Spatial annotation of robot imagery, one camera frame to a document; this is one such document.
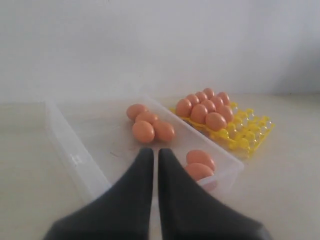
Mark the clear plastic bin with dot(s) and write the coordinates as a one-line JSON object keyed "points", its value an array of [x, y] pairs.
{"points": [[95, 142]]}

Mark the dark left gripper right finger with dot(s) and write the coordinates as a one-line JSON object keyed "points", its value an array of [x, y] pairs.
{"points": [[188, 212]]}

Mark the yellow plastic egg tray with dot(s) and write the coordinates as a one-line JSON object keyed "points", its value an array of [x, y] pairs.
{"points": [[242, 136]]}

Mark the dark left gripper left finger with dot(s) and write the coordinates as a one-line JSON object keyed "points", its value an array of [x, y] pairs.
{"points": [[121, 213]]}

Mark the brown egg frontmost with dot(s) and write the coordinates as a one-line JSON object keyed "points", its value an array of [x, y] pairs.
{"points": [[202, 174]]}

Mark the brown egg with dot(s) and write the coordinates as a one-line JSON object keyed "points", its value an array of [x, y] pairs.
{"points": [[215, 121], [183, 108], [209, 105], [201, 157], [164, 131], [134, 110], [227, 112], [225, 98], [147, 116], [198, 114], [194, 100], [217, 101], [209, 93], [143, 131], [201, 96]]}

